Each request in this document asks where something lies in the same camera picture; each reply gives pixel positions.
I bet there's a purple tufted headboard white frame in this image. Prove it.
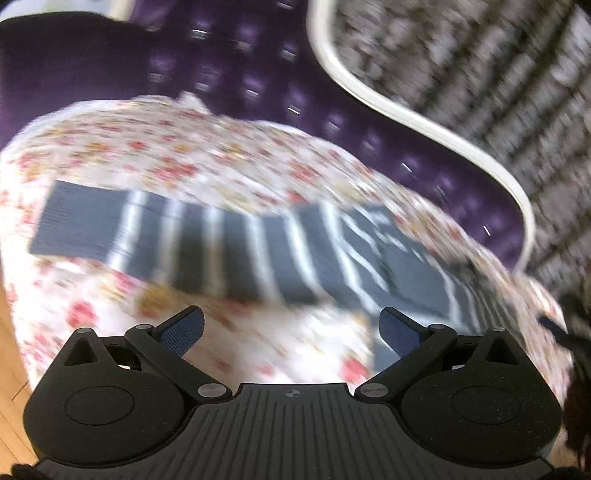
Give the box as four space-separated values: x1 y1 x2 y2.
0 0 536 273

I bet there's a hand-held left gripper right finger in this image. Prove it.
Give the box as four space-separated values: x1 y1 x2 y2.
353 307 532 403

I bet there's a brown white damask curtain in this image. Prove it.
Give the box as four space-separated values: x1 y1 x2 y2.
318 0 591 296

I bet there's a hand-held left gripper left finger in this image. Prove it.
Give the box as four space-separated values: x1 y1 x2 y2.
60 305 234 403

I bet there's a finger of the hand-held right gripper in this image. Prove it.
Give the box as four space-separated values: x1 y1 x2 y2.
538 315 570 340

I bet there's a grey white striped sock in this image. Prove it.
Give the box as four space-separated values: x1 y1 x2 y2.
28 180 333 308
300 200 513 334

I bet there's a purple velvet bed rail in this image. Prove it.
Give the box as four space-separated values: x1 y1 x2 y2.
0 16 153 121

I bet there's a floral bedsheet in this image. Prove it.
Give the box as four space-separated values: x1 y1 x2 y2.
0 92 575 416

